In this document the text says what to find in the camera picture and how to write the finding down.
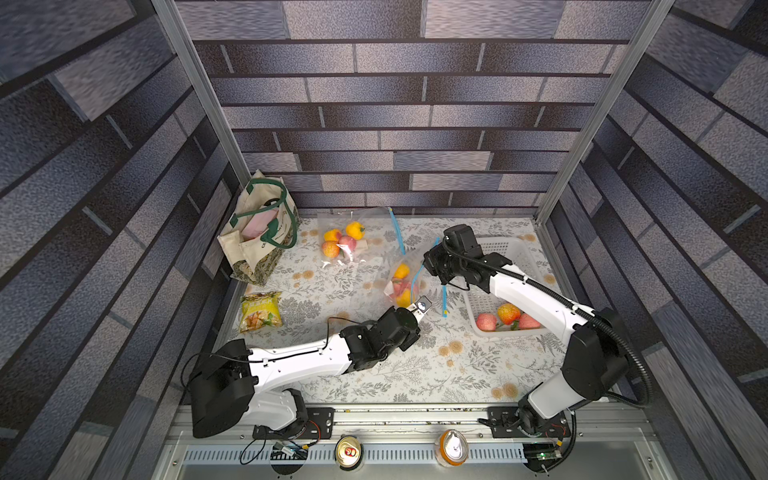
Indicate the yellow peach top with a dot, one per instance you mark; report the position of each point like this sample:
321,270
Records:
401,272

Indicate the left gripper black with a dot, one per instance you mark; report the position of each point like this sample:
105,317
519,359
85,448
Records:
412,337

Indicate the canvas tote bag green handles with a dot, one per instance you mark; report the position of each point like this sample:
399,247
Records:
263,226

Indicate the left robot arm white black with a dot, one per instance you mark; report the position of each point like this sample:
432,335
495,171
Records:
238,383

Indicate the yellow snack packet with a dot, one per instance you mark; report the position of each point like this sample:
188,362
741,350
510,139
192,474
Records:
260,310

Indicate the large pink peach right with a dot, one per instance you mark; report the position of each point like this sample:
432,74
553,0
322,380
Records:
527,322

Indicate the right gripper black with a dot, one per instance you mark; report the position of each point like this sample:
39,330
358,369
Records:
435,262

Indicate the yellow peach green leaf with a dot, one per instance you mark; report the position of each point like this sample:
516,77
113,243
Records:
355,229

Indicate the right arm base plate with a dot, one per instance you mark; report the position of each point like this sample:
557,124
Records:
513,422

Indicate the yellow peach red blush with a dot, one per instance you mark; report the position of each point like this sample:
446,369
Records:
404,298

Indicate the clear zip-top bag blue zipper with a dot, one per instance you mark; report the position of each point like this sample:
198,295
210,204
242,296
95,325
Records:
382,239

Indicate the orange clear bottle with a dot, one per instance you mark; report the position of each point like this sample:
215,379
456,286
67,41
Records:
451,449

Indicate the pink peach with leaf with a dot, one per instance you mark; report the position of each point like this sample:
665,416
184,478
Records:
347,244

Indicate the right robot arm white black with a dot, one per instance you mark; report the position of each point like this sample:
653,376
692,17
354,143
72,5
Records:
599,360

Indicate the wrinkled yellow red peach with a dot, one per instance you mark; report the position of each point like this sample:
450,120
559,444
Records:
508,313

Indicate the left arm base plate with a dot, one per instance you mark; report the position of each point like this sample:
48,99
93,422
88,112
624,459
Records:
315,424

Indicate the white plastic mesh basket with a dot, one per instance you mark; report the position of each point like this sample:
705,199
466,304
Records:
479,302

